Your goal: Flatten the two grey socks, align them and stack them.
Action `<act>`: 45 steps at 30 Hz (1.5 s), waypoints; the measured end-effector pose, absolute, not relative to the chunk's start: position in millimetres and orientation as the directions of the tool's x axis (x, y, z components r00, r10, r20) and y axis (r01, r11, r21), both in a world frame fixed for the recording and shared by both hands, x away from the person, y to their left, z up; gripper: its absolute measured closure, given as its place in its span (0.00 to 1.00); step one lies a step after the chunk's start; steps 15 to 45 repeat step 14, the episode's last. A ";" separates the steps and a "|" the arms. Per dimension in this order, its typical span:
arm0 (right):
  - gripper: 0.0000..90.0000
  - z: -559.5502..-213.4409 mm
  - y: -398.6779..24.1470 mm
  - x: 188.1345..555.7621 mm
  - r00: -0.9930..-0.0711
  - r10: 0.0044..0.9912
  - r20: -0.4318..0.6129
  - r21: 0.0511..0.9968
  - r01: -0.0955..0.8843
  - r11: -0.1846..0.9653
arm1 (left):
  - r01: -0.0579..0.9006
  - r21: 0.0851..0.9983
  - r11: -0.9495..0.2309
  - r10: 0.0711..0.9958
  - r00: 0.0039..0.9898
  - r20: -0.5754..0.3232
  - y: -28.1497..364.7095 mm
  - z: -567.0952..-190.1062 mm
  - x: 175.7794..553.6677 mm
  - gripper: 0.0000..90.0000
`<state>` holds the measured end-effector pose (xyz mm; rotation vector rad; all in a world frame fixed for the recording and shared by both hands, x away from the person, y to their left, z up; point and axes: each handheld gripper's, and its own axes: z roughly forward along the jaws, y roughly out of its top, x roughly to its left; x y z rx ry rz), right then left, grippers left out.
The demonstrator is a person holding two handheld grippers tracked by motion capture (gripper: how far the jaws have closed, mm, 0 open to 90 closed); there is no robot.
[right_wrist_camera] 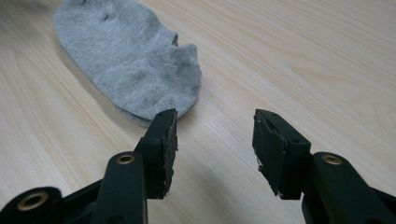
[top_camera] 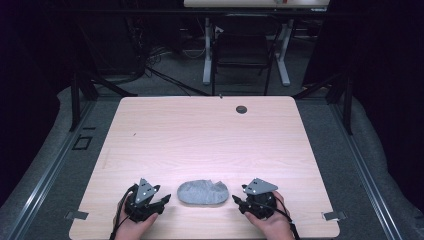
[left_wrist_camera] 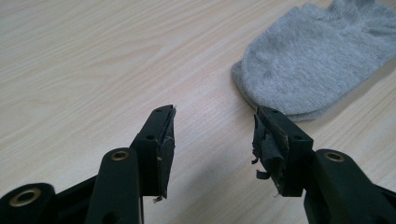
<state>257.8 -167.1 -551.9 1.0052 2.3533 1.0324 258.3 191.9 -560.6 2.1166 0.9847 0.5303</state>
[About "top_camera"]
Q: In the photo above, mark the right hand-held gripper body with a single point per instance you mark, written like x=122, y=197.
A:
x=258, y=201

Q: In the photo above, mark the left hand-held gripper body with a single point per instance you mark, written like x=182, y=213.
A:
x=143, y=206

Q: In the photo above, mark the grey sock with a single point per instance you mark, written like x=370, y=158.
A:
x=222, y=185
x=200, y=193

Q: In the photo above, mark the person's left hand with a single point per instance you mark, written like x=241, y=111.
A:
x=133, y=228

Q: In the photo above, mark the person's right hand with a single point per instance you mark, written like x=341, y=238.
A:
x=275, y=226

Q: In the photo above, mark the black metal stand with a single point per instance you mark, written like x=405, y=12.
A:
x=76, y=100
x=346, y=103

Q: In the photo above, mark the black chair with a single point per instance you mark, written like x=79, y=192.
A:
x=241, y=46

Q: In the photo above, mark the white-legged desk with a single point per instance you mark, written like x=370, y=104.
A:
x=253, y=2

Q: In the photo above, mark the grey metal table bracket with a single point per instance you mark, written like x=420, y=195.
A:
x=77, y=215
x=334, y=215

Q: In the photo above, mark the aluminium floor rail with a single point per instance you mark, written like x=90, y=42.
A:
x=50, y=173
x=363, y=173

